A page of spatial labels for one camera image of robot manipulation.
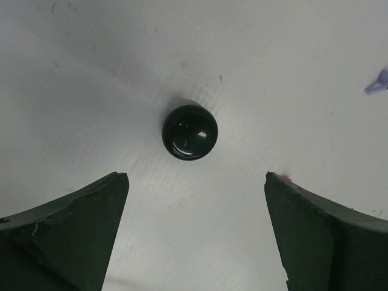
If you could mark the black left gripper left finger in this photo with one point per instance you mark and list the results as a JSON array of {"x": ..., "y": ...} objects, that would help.
[{"x": 64, "y": 244}]

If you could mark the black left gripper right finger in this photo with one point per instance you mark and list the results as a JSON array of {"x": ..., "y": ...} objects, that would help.
[{"x": 322, "y": 244}]

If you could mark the black earbud charging case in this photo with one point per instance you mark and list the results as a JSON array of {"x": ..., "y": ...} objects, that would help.
[{"x": 189, "y": 132}]

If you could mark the purple earbud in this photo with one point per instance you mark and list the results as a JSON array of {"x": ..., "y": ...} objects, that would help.
[{"x": 379, "y": 85}]

